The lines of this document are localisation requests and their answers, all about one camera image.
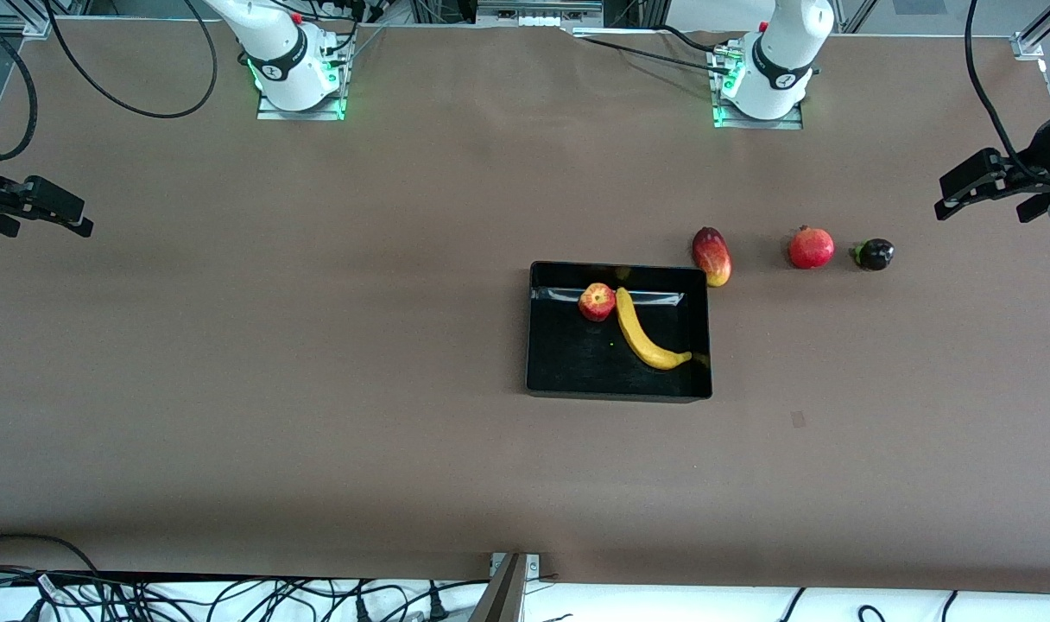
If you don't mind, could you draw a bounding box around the red apple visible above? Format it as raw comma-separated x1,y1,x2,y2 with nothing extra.
578,282,617,323

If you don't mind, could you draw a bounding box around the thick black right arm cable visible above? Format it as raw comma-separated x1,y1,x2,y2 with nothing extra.
0,11,40,162

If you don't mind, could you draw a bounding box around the small silver post bracket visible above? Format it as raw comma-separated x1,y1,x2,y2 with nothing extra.
489,551,543,578

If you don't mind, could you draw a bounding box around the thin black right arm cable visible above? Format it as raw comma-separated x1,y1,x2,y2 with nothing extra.
46,0,219,119

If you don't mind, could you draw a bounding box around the aluminium frame corner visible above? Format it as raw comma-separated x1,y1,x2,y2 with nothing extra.
1011,0,1050,61
0,0,55,40

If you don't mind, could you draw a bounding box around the red yellow mango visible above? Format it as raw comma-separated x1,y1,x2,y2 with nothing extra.
692,226,733,289

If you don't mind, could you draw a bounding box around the silver metal rail bracket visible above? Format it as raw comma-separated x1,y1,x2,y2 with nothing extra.
476,0,605,27

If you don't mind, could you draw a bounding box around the long black table cable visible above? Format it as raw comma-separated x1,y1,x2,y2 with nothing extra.
575,35,737,77

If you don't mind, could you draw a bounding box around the black plastic box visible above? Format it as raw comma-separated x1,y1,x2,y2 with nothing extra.
525,261,714,403

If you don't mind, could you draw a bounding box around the black arched floor cable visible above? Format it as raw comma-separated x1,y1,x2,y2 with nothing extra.
0,534,103,580

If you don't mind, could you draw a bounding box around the yellow banana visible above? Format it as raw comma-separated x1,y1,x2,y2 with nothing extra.
615,287,693,371

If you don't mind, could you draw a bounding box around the grey metal post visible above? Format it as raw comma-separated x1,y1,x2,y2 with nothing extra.
469,553,530,622

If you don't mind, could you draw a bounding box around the brown paper table cover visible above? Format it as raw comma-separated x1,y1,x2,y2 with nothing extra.
0,17,1050,595

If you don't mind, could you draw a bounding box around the dark purple eggplant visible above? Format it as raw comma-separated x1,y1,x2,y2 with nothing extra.
851,238,895,272

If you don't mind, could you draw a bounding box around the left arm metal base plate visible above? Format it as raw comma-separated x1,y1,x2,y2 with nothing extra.
708,43,805,130

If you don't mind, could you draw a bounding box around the short black table cable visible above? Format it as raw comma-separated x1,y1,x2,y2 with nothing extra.
659,23,724,54

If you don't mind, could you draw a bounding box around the red pomegranate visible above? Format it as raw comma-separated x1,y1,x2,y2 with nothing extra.
788,225,836,270

